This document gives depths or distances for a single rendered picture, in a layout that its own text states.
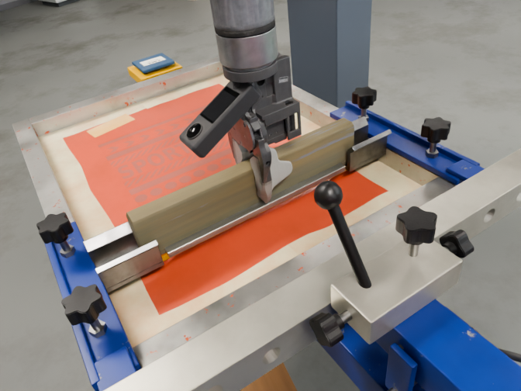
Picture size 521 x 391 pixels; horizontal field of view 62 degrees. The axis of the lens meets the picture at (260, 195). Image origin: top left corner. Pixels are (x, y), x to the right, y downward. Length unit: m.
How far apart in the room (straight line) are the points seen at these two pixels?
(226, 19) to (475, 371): 0.44
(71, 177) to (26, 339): 1.21
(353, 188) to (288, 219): 0.13
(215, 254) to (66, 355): 1.32
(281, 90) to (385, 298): 0.31
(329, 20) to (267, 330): 1.03
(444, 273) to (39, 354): 1.71
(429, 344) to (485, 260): 1.60
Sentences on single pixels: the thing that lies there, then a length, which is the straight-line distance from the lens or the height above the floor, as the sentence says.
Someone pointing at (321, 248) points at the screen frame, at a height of 0.99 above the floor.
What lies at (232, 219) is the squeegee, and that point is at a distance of 0.65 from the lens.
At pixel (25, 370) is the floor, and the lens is 1.97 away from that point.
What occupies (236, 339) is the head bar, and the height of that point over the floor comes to 1.04.
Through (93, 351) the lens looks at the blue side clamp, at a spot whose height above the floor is 1.00.
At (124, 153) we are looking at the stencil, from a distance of 0.96.
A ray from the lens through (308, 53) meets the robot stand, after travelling 1.42.
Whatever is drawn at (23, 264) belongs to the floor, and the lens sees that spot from 2.40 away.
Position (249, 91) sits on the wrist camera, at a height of 1.18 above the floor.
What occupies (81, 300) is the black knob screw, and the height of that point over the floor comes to 1.06.
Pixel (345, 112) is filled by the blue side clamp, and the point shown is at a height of 1.00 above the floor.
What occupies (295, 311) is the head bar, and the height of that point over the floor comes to 1.04.
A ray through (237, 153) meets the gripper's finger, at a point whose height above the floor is 1.07.
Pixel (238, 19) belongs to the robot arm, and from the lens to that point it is 0.54.
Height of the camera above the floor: 1.42
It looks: 38 degrees down
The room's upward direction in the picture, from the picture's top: 8 degrees counter-clockwise
